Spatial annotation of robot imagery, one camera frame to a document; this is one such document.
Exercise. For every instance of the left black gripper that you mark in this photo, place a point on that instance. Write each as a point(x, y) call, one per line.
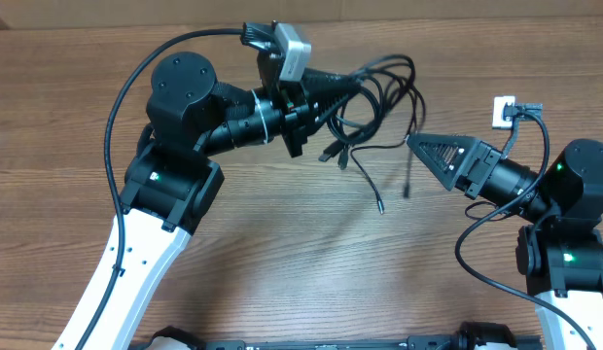
point(301, 110)

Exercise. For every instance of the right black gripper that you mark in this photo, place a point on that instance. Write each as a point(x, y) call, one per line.
point(475, 168)

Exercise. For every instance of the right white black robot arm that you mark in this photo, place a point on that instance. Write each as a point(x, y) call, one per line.
point(560, 250)

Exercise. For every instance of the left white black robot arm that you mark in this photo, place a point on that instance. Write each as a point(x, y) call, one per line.
point(173, 179)

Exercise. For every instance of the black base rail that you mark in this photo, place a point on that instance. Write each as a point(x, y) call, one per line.
point(470, 336)

